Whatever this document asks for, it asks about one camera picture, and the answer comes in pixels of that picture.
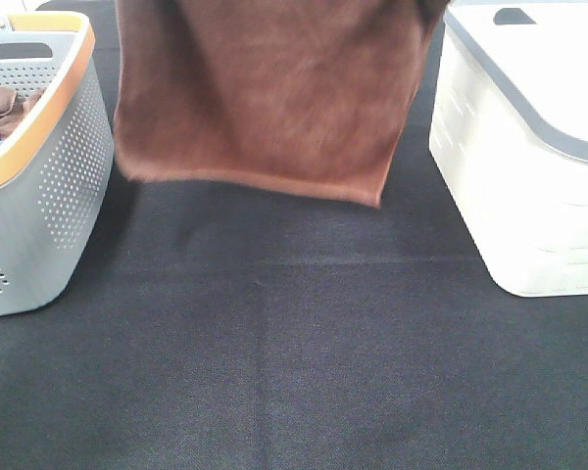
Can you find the brown microfibre towel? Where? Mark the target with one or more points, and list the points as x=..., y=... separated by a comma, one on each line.
x=307, y=98

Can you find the brown towel in basket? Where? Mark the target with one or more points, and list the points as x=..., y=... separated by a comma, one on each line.
x=14, y=108

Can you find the black table cloth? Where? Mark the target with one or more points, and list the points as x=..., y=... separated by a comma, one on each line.
x=212, y=326

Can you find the white storage bin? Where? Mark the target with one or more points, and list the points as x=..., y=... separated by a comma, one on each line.
x=509, y=134

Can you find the grey perforated laundry basket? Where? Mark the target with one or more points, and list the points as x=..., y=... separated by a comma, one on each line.
x=55, y=166

